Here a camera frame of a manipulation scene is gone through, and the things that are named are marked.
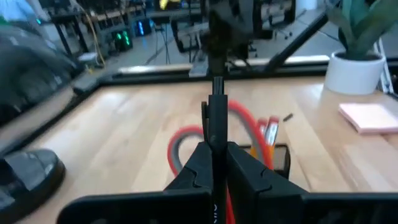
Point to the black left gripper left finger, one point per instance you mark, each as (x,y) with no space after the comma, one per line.
(200,174)

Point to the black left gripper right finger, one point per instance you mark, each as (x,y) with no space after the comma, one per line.
(245,180)

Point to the black pen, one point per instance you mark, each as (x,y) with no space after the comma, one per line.
(217,124)

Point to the pink sticky note pad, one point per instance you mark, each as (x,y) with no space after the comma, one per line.
(370,118)

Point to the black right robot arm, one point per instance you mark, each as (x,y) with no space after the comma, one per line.
(230,31)

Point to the black mesh desk organizer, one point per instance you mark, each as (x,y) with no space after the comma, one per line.
(281,158)

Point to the small black object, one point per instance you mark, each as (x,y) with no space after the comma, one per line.
(288,117)

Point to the black diagonal beam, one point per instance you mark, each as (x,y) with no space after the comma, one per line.
(295,43)

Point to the computer with green lights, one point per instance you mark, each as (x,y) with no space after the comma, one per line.
(122,40)

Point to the computer with blue lights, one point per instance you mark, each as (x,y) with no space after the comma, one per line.
(143,28)

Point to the black table frame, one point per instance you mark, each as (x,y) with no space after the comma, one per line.
(149,77)

